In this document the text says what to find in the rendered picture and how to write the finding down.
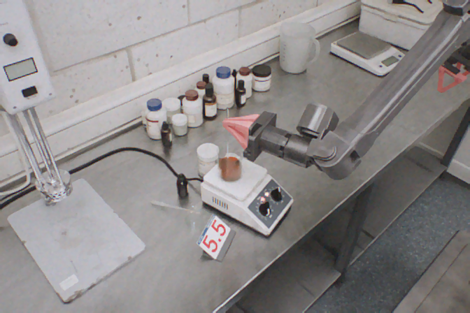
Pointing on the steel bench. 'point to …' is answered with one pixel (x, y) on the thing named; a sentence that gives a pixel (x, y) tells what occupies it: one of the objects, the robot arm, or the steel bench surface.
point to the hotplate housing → (231, 203)
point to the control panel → (269, 203)
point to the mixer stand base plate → (75, 239)
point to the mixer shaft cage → (54, 185)
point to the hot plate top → (250, 176)
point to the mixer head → (21, 61)
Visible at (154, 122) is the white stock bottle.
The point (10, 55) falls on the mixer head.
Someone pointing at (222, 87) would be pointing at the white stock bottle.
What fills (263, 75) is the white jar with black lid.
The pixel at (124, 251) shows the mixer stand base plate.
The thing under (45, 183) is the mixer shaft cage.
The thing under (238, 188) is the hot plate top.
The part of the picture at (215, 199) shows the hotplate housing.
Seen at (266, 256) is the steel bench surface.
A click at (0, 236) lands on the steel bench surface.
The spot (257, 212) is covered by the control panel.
